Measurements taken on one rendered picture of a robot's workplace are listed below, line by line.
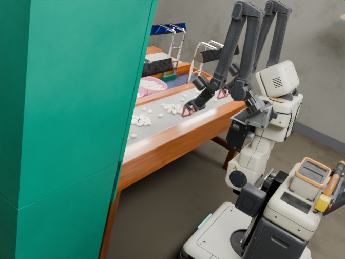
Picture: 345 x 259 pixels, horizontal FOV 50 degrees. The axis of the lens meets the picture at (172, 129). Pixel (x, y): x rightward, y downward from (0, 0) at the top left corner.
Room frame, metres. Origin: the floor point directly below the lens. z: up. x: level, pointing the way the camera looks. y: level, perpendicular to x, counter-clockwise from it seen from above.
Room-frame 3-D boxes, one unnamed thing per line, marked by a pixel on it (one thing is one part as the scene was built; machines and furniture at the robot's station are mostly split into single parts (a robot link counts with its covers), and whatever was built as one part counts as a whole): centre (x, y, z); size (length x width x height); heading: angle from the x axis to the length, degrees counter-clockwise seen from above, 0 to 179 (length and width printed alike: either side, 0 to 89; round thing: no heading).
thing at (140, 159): (2.30, -0.17, 0.67); 1.81 x 0.12 x 0.19; 151
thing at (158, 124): (2.40, 0.02, 0.73); 1.81 x 0.30 x 0.02; 151
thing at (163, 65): (2.05, 0.28, 1.08); 0.62 x 0.08 x 0.07; 151
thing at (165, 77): (3.13, 0.23, 0.90); 0.20 x 0.19 x 0.45; 151
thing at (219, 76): (1.77, -0.16, 1.40); 0.11 x 0.06 x 0.43; 154
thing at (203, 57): (2.90, -0.19, 1.08); 0.62 x 0.08 x 0.07; 151
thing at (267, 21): (2.15, -0.34, 1.40); 0.11 x 0.06 x 0.43; 154
